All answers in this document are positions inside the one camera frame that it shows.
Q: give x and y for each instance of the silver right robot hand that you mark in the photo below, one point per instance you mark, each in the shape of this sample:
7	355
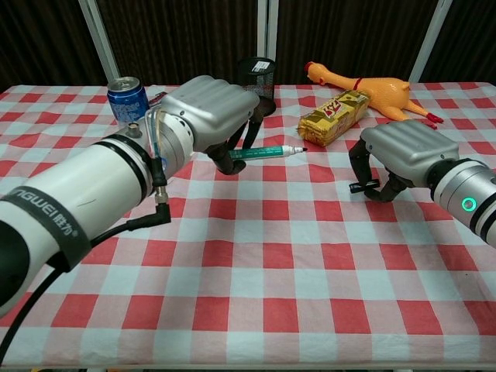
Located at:
410	147

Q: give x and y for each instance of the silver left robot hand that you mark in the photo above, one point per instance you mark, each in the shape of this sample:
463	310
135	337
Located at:
213	108

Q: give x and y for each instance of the black marker cap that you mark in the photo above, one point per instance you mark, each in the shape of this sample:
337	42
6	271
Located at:
355	188

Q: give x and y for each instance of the white green marker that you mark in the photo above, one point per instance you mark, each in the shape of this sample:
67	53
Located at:
267	152

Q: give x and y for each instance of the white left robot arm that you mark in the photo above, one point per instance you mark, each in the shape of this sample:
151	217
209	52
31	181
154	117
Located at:
89	190

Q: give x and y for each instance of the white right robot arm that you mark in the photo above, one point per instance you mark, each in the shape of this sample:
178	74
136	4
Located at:
465	193

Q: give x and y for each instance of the dark printed snack packet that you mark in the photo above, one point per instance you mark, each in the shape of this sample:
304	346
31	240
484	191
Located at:
157	98

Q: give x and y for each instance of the black mesh pen holder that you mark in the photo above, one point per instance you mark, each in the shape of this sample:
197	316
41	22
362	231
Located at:
263	77

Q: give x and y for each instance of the yellow rubber chicken toy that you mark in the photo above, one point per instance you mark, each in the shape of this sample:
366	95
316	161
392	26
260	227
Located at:
387	91

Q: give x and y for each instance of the yellow cracker package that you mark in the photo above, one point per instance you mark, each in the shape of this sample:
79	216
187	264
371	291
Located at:
335	118

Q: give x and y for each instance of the blue drink can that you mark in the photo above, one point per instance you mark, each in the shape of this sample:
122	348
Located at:
128	100

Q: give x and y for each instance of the red white checkered tablecloth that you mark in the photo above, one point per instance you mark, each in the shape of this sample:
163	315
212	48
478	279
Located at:
271	271

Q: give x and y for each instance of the white frame post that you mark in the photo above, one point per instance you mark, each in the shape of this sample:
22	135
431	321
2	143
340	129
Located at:
430	38
98	38
267	27

